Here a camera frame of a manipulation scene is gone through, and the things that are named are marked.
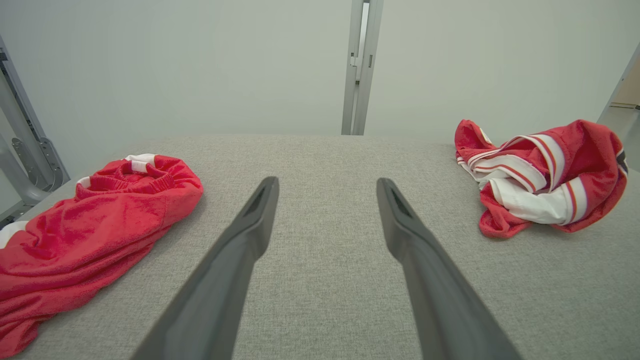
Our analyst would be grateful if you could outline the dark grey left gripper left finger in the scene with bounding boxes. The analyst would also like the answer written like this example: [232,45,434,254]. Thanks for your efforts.
[131,176,280,360]

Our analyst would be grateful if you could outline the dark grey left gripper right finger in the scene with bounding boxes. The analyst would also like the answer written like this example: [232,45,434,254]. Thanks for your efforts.
[376,177,521,360]

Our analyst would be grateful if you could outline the red shorts with white stripes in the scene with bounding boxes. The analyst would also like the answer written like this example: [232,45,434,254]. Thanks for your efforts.
[0,153,205,358]

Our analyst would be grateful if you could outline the red and white basketball jersey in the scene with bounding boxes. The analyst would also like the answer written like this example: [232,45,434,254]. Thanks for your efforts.
[454,118,629,239]

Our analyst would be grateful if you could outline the grey fabric padded platform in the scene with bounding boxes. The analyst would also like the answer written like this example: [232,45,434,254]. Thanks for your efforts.
[0,134,640,360]

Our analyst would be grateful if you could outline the grey metal double post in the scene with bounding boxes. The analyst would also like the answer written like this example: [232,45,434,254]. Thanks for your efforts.
[341,0,385,136]

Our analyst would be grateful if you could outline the grey metal angled frame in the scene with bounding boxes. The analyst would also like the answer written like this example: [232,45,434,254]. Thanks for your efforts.
[0,35,71,228]

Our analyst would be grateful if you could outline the grey slanted metal post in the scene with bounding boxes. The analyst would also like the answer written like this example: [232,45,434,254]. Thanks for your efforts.
[597,42,640,126]

